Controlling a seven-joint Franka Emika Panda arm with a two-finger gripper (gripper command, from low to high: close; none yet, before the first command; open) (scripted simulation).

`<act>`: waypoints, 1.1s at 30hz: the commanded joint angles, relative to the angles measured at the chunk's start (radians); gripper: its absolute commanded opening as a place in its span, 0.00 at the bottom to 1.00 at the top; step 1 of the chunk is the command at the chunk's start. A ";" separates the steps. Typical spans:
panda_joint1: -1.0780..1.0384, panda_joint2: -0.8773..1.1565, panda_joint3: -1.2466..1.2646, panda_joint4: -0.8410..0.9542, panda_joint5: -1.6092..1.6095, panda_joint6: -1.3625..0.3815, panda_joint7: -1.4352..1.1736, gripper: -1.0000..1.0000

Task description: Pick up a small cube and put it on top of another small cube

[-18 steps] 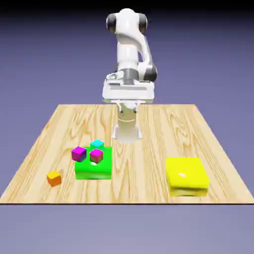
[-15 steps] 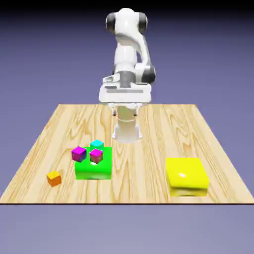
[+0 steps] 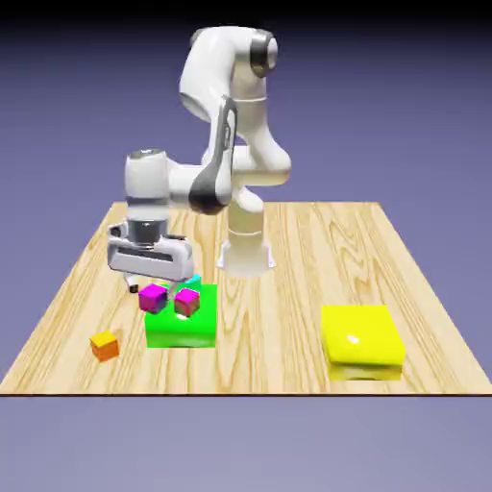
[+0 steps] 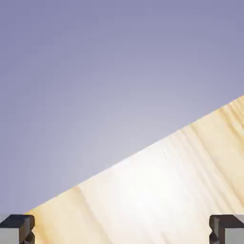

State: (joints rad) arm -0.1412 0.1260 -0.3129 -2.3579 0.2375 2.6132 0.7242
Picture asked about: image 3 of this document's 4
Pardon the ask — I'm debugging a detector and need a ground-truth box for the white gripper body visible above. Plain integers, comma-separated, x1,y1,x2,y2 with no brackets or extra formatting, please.
107,233,195,283

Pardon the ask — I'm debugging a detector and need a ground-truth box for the small magenta cube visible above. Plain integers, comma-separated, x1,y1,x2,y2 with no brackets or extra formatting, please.
173,288,202,318
137,283,169,313

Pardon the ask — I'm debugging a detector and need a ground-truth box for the small orange cube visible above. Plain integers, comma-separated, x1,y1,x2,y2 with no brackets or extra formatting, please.
88,330,121,363

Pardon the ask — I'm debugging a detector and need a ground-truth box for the large green box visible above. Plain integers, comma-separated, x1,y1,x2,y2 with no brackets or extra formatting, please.
144,283,218,350

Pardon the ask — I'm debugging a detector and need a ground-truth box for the large yellow box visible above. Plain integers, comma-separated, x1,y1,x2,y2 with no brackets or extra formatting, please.
320,305,407,382

